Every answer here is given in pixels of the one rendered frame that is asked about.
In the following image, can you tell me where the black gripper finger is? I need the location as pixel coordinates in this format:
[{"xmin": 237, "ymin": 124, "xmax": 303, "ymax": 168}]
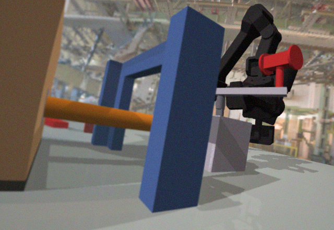
[
  {"xmin": 243, "ymin": 77, "xmax": 274, "ymax": 88},
  {"xmin": 243, "ymin": 94, "xmax": 273, "ymax": 119}
]

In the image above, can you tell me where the blue post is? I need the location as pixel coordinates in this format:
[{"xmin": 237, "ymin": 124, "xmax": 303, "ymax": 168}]
[{"xmin": 179, "ymin": 19, "xmax": 225, "ymax": 209}]

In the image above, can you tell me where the red and grey crank handle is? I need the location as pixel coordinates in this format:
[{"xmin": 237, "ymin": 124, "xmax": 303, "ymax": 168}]
[{"xmin": 216, "ymin": 45, "xmax": 303, "ymax": 117}]

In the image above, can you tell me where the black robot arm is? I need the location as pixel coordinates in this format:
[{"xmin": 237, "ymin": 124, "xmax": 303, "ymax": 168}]
[{"xmin": 217, "ymin": 4, "xmax": 298, "ymax": 125}]

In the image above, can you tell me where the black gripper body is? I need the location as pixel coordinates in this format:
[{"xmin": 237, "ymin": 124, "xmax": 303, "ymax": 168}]
[{"xmin": 246, "ymin": 55, "xmax": 281, "ymax": 145}]

